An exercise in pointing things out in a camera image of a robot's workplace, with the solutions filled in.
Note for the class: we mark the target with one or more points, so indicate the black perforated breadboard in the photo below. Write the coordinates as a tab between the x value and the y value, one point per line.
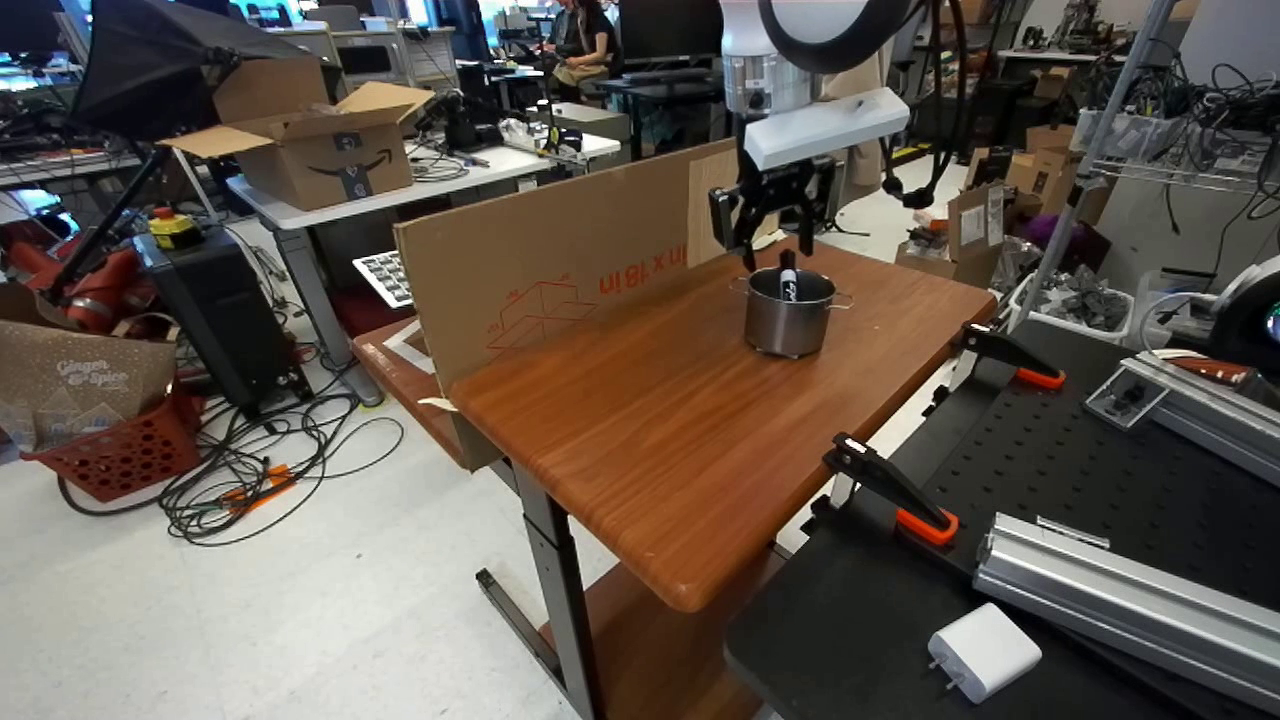
1065	464

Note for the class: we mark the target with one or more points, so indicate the black orange bar clamp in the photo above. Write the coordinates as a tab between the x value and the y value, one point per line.
1020	358
885	486

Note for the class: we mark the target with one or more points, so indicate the black equipment case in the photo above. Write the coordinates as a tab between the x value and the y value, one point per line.
221	323

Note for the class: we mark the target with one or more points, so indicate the black photo umbrella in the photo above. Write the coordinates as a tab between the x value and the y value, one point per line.
160	52

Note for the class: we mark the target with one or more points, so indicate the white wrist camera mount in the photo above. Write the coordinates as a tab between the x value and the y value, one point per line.
825	125

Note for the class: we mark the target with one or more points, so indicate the seated person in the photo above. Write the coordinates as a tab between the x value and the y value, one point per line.
585	41

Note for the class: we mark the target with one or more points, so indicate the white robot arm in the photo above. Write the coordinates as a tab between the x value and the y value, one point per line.
745	52

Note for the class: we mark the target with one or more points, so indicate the brown paper bag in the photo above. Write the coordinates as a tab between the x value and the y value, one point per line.
81	381

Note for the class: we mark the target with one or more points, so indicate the yellow red emergency stop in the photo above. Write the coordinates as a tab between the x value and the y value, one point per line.
172	229

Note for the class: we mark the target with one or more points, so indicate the small steel pot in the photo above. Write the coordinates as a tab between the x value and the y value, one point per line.
787	329

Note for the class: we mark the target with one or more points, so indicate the red plastic basket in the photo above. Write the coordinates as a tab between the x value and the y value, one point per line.
126	455

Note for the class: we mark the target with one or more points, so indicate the aluminium extrusion rail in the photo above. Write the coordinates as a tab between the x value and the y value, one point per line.
1132	605
1225	423

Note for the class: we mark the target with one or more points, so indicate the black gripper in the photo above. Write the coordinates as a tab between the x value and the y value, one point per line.
776	186

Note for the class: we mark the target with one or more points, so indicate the black metal table frame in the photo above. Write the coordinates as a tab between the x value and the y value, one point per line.
566	586

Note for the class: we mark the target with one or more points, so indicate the red machine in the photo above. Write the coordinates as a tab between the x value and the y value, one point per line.
102	292

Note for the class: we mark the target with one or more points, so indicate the white power adapter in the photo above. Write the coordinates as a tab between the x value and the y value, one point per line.
984	650

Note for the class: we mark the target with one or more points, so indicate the black and white marker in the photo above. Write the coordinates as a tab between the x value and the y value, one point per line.
787	282

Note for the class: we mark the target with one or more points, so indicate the open cardboard shipping box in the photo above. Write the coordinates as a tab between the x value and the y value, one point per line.
332	166

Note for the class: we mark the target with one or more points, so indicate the white grey work table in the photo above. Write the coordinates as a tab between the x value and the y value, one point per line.
466	171

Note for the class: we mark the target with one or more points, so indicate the slanted metal pole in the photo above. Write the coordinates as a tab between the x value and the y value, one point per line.
1094	160

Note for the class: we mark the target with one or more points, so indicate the checkered calibration board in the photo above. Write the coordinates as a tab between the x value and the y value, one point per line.
387	277

